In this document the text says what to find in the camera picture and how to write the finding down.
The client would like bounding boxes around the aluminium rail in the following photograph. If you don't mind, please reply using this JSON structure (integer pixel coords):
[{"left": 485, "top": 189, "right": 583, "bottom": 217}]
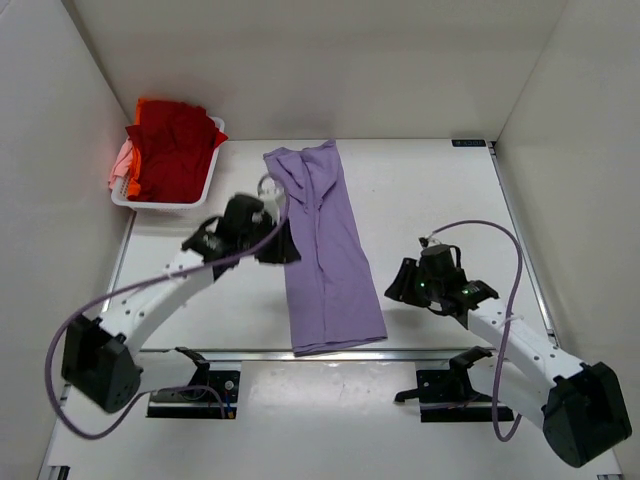
[{"left": 130, "top": 349, "right": 501, "bottom": 364}]

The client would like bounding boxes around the white plastic basket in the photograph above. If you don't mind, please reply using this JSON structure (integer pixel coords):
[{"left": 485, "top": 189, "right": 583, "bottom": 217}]
[{"left": 110, "top": 115, "right": 227, "bottom": 210}]

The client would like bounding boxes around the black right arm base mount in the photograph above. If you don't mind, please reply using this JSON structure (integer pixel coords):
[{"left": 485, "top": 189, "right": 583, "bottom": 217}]
[{"left": 394, "top": 346, "right": 493, "bottom": 423}]

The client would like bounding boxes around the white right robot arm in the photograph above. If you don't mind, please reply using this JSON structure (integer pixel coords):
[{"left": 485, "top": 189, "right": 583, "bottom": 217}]
[{"left": 385, "top": 244, "right": 632, "bottom": 468}]

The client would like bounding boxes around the dark label on table edge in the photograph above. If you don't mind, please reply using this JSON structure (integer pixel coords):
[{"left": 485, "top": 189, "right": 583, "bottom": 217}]
[{"left": 451, "top": 139, "right": 487, "bottom": 148}]

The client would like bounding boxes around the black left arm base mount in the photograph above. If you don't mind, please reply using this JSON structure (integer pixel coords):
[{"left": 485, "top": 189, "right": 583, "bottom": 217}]
[{"left": 146, "top": 347, "right": 241, "bottom": 420}]

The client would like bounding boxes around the purple t shirt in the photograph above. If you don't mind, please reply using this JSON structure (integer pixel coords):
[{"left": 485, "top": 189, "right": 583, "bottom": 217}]
[{"left": 263, "top": 140, "right": 387, "bottom": 356}]

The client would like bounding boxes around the dark red t shirt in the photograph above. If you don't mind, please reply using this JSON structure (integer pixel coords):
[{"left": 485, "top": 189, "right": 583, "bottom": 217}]
[{"left": 124, "top": 99, "right": 229, "bottom": 204}]

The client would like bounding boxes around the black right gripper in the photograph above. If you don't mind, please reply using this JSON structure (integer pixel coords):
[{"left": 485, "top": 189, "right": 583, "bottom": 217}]
[{"left": 384, "top": 260, "right": 442, "bottom": 309}]

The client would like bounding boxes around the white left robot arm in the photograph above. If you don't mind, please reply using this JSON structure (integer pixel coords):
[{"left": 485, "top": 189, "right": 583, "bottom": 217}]
[{"left": 52, "top": 191, "right": 300, "bottom": 414}]

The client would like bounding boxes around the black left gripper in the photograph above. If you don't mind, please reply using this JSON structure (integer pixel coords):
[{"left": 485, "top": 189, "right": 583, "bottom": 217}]
[{"left": 244, "top": 212, "right": 303, "bottom": 261}]

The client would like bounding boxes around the pink t shirt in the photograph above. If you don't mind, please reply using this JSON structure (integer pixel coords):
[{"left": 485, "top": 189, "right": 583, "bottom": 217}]
[{"left": 108, "top": 138, "right": 141, "bottom": 197}]

